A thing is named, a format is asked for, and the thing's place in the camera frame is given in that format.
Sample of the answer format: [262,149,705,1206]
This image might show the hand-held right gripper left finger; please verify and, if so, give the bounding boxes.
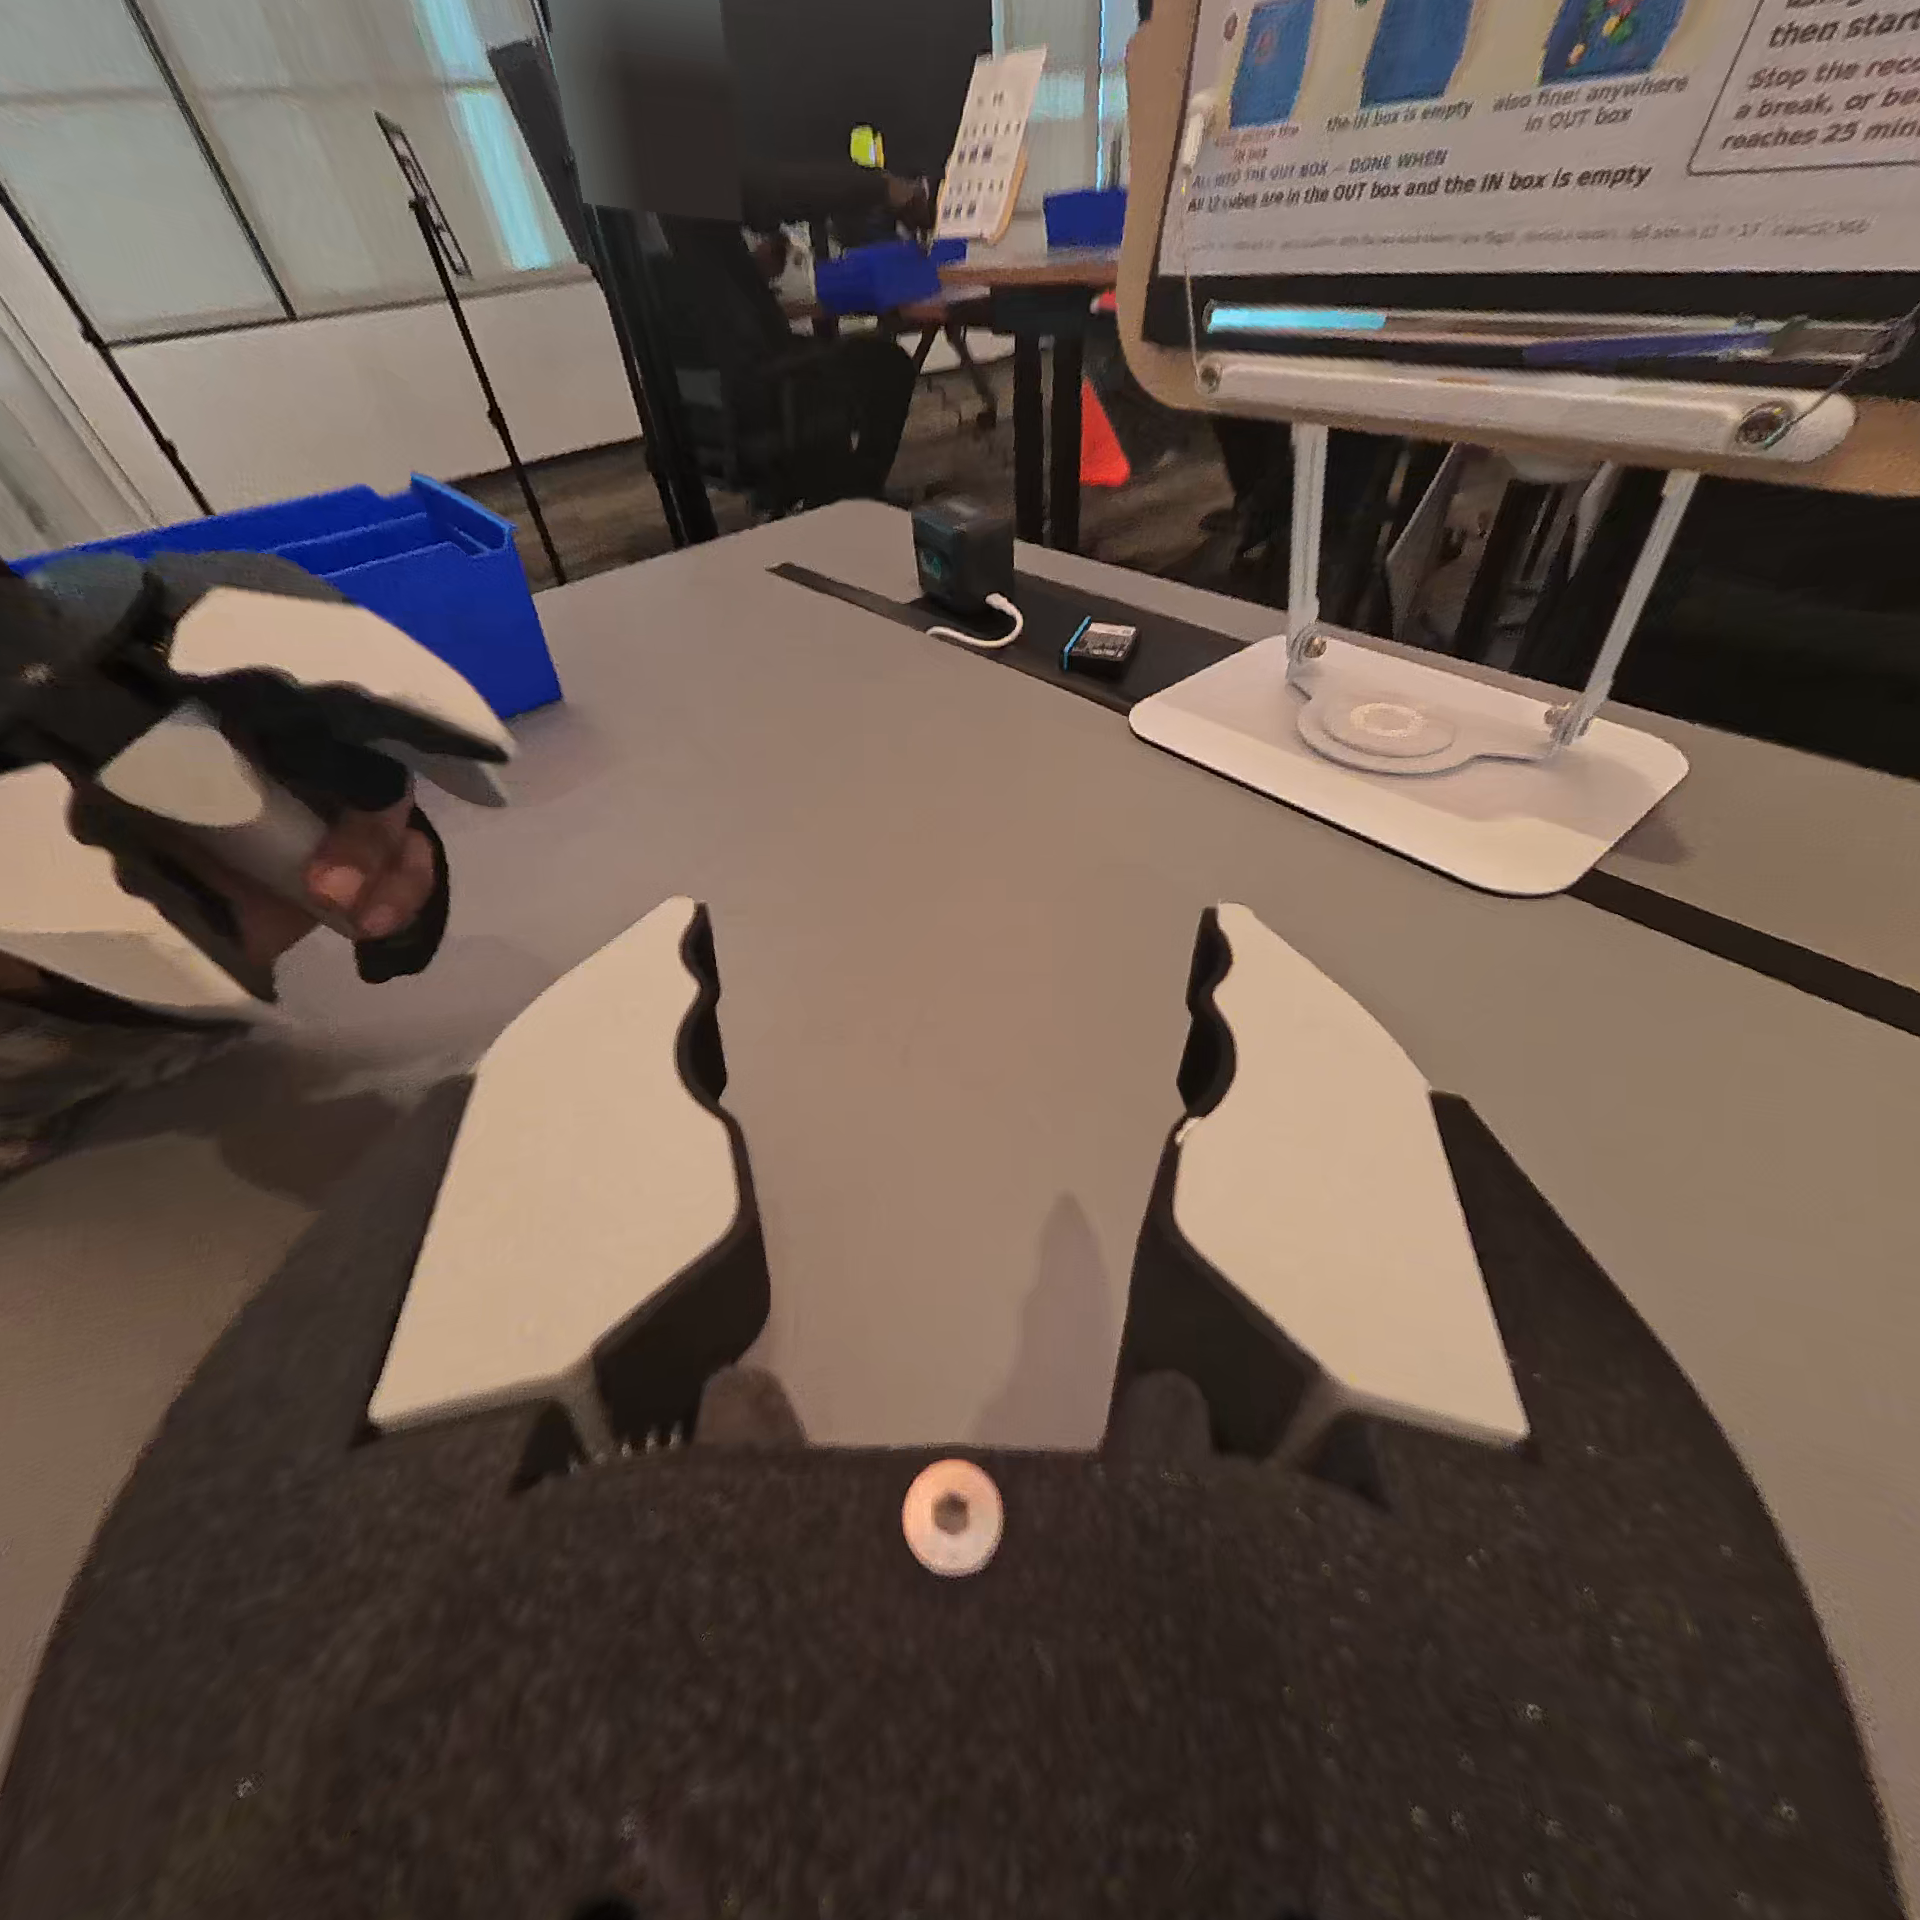
[367,899,771,1457]

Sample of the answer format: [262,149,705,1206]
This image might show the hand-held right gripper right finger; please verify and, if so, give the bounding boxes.
[1117,903,1532,1467]

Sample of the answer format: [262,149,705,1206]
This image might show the person's left hand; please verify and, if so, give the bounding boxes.
[237,812,440,967]

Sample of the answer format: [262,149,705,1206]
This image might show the white tablet stand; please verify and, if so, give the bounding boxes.
[1127,349,1865,900]

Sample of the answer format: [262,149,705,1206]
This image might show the black charging box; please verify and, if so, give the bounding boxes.
[908,499,1018,618]

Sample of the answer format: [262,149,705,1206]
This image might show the wooden table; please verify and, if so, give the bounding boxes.
[787,283,1004,442]
[937,246,1127,552]

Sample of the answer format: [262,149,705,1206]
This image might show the printed sign card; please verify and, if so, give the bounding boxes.
[931,42,1051,246]

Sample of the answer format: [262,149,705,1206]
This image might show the black tablet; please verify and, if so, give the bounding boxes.
[1141,267,1920,366]

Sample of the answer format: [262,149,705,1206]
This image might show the white stand with instruction board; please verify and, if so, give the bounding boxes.
[1117,0,1920,499]

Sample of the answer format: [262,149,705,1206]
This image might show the silver light bar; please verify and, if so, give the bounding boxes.
[1200,298,1920,371]

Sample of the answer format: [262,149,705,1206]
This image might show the white instruction sheet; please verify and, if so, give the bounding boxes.
[1152,0,1920,281]

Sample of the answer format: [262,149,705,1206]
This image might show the black metal post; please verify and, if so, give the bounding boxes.
[486,42,722,544]

